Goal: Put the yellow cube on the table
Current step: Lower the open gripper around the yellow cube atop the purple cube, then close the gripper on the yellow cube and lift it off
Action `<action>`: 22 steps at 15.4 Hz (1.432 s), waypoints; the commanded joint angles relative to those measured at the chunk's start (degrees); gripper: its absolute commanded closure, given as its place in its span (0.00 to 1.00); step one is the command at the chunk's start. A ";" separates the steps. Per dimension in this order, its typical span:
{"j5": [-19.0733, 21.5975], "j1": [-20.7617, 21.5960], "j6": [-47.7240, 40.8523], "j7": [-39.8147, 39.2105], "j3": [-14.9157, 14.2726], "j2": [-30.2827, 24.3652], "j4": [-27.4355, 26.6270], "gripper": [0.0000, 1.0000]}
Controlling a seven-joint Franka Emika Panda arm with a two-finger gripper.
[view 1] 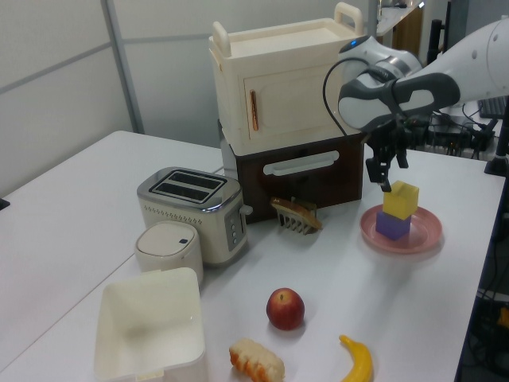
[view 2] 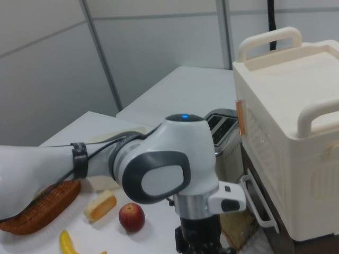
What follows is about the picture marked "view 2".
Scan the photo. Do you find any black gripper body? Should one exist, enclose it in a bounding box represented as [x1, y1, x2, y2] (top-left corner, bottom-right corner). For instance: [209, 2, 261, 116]
[174, 214, 237, 254]

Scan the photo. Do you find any toast slice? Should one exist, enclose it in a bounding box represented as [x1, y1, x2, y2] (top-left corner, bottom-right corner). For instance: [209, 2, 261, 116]
[219, 211, 256, 250]

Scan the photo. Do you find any red apple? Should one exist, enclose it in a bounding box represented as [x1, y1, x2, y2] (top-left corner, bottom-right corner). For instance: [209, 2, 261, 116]
[118, 203, 146, 233]

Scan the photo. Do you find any cream silver toaster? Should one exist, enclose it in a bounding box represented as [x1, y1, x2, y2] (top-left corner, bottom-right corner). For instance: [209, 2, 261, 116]
[203, 108, 244, 185]

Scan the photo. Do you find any cake slice with orange crust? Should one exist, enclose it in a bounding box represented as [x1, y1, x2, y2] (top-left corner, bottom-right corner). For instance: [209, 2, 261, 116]
[83, 189, 118, 223]

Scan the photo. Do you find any yellow banana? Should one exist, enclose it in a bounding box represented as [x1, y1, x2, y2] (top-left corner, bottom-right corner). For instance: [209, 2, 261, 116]
[59, 229, 108, 254]

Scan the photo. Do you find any cream plastic storage cabinet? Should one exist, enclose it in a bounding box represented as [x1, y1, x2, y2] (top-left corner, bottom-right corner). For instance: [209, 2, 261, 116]
[232, 26, 339, 243]

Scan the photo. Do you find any brown wicker basket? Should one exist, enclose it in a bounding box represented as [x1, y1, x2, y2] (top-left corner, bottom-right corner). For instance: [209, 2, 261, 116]
[0, 180, 82, 236]

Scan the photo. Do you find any black pole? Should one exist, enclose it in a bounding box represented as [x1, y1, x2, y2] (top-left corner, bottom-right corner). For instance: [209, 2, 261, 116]
[266, 0, 279, 52]

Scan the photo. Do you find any black strap on arm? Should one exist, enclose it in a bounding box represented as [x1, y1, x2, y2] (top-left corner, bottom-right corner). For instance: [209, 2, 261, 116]
[70, 142, 90, 180]

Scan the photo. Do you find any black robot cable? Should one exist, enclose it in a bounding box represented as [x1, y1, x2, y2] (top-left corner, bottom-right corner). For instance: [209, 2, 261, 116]
[0, 128, 159, 223]

